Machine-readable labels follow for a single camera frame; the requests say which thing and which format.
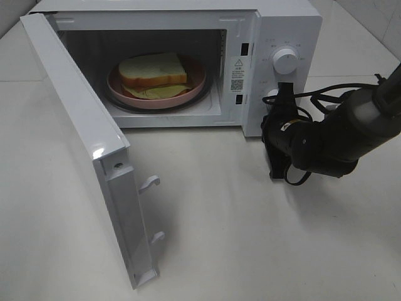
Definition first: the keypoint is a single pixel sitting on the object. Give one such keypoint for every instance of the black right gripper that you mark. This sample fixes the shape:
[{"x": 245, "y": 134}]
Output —
[{"x": 278, "y": 130}]

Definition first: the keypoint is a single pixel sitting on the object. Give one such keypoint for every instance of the white timer knob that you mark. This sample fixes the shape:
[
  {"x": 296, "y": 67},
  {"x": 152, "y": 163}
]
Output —
[{"x": 271, "y": 98}]

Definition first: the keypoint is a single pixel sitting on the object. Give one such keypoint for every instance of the pink plate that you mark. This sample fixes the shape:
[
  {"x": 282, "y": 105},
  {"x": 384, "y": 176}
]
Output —
[{"x": 161, "y": 98}]

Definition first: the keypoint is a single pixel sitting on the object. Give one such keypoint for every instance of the sandwich with white bread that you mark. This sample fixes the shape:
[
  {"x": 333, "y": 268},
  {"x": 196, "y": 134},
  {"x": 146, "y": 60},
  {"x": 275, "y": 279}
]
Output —
[{"x": 153, "y": 77}]

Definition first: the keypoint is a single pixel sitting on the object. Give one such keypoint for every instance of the white microwave door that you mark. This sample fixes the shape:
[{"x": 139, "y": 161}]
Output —
[{"x": 106, "y": 148}]

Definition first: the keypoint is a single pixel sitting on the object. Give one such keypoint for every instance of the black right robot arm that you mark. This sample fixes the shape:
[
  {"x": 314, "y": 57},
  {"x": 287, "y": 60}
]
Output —
[{"x": 327, "y": 131}]

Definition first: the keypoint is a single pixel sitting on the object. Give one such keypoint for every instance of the upper white power knob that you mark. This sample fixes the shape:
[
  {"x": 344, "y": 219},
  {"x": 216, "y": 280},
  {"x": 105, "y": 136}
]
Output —
[{"x": 285, "y": 60}]

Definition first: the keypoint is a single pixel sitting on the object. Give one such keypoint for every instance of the white warning label sticker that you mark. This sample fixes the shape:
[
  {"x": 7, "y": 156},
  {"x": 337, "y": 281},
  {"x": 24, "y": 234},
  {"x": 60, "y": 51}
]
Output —
[{"x": 239, "y": 69}]

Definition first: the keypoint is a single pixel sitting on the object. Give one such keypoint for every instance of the white microwave oven body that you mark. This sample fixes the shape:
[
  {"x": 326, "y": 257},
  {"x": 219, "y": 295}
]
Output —
[{"x": 100, "y": 34}]

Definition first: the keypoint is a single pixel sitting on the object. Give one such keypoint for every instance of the glass turntable tray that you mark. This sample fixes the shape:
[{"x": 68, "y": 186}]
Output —
[{"x": 198, "y": 97}]

